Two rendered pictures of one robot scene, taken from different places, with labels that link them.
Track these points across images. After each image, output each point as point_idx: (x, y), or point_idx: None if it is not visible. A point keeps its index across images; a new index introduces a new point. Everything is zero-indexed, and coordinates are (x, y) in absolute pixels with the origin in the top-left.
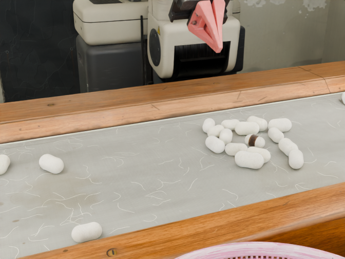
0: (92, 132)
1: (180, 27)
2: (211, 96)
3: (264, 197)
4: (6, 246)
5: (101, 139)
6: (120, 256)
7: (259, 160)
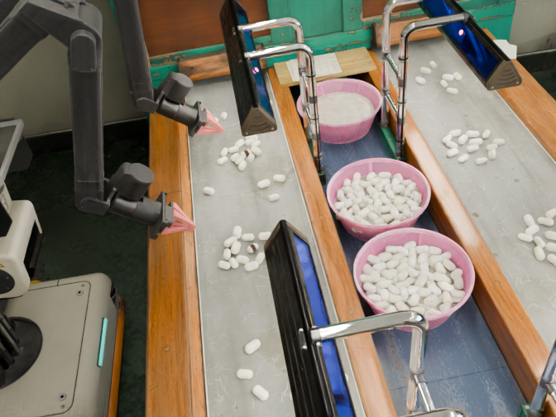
0: (204, 329)
1: (17, 245)
2: (186, 254)
3: None
4: None
5: (217, 323)
6: (352, 309)
7: None
